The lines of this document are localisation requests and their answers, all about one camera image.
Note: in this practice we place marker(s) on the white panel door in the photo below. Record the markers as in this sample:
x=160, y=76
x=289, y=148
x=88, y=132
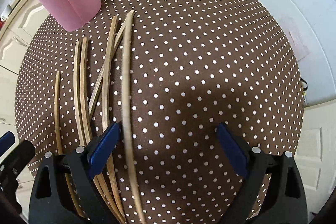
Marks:
x=312, y=155

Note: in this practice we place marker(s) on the pile of wooden chopsticks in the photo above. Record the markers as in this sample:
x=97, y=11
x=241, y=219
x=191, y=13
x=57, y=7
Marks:
x=105, y=98

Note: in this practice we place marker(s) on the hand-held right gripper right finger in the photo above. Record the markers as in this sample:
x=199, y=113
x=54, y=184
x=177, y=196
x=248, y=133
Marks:
x=233, y=150

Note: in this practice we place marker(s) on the white plastic bag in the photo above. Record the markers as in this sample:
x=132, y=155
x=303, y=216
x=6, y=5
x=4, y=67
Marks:
x=299, y=43

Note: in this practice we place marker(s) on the light bamboo chopstick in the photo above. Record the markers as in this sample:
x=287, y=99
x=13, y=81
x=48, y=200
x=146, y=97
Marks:
x=126, y=108

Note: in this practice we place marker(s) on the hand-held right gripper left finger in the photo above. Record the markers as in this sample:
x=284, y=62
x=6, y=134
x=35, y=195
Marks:
x=103, y=150

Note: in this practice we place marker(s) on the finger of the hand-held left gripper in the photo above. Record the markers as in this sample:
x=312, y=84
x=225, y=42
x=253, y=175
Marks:
x=21, y=155
x=6, y=141

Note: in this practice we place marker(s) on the brown polka-dot tablecloth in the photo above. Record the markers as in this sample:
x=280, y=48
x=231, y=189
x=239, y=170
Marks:
x=197, y=56

